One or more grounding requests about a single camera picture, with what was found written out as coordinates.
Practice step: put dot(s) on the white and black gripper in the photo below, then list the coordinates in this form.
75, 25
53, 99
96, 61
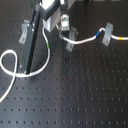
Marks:
50, 12

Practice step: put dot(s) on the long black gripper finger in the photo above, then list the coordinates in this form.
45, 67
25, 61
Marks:
32, 30

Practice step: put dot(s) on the left grey cable clip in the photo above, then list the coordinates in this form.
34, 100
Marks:
24, 27

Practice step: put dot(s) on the grey cable clip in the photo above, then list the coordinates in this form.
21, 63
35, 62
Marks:
73, 34
24, 27
107, 34

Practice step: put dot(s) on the middle grey cable clip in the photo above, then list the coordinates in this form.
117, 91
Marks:
73, 34

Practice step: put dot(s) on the right grey cable clip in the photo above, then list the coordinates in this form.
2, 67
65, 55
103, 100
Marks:
107, 34

